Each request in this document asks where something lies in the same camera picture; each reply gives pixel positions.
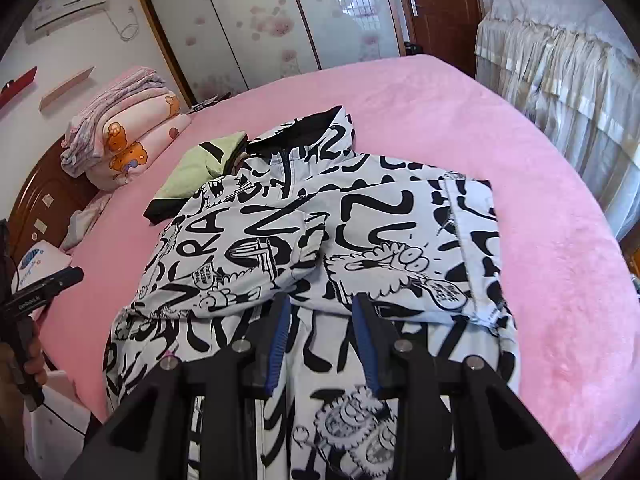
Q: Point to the white pillow with blue print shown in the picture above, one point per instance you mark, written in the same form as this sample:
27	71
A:
40	260

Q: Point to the floral sliding door wardrobe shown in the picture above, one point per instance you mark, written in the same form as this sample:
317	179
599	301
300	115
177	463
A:
250	20

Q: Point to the small items on nightstand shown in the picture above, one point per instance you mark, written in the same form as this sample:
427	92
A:
207	102

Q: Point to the white air conditioner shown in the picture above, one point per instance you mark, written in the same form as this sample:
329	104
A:
65	15

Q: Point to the pale crumpled cloth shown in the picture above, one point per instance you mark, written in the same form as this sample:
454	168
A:
85	225

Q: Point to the wooden drawer cabinet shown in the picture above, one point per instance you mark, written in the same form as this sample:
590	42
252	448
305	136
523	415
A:
634	262

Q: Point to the pink bear print quilt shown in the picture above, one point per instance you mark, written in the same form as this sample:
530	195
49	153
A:
145	130

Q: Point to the wooden headboard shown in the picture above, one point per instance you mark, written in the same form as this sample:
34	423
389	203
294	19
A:
40	200

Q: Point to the pink bed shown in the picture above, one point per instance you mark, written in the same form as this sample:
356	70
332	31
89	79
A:
550	260

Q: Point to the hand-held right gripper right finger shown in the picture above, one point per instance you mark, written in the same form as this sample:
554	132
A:
364	345

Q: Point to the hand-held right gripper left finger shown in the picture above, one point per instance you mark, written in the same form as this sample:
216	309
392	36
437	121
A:
279	345

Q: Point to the person's left hand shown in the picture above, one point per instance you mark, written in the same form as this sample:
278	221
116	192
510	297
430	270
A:
36	357

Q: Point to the white black printed jacket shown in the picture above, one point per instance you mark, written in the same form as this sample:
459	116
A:
400	220

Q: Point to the red wall shelf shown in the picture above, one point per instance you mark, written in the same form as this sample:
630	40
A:
17	85

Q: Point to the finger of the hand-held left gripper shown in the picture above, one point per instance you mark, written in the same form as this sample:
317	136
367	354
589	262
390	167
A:
60	280

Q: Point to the folded pink bear quilt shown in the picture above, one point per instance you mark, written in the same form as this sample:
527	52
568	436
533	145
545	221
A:
110	105

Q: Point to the green black folded garment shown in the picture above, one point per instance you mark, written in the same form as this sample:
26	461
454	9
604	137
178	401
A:
205	170

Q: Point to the small black item by door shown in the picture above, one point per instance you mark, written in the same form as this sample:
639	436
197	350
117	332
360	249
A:
414	49

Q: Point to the pink wall shelf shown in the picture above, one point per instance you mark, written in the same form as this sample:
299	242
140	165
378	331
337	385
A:
67	87

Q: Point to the brown wooden door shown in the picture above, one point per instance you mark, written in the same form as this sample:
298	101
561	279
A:
440	5

